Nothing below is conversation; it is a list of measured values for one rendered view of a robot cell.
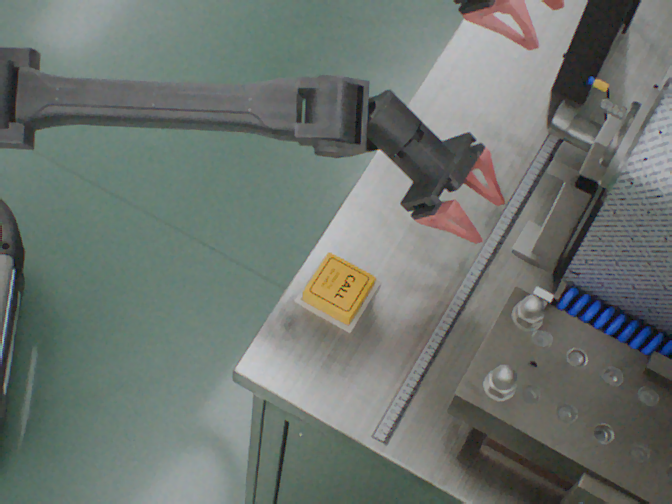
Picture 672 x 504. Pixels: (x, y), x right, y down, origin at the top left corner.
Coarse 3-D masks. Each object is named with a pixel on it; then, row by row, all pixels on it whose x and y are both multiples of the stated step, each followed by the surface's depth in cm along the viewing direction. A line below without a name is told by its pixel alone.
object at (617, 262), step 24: (600, 216) 142; (600, 240) 145; (624, 240) 143; (648, 240) 141; (576, 264) 152; (600, 264) 149; (624, 264) 147; (648, 264) 144; (600, 288) 153; (624, 288) 151; (648, 288) 148; (624, 312) 155; (648, 312) 152
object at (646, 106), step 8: (648, 96) 135; (656, 96) 136; (648, 104) 134; (640, 112) 134; (648, 112) 134; (640, 120) 134; (632, 128) 134; (632, 136) 134; (624, 144) 134; (616, 152) 134; (624, 152) 134; (616, 160) 135; (608, 168) 136; (616, 168) 135; (608, 176) 136; (600, 184) 139; (608, 184) 138
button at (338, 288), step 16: (336, 256) 167; (320, 272) 165; (336, 272) 165; (352, 272) 166; (304, 288) 164; (320, 288) 164; (336, 288) 164; (352, 288) 165; (368, 288) 165; (320, 304) 164; (336, 304) 163; (352, 304) 164
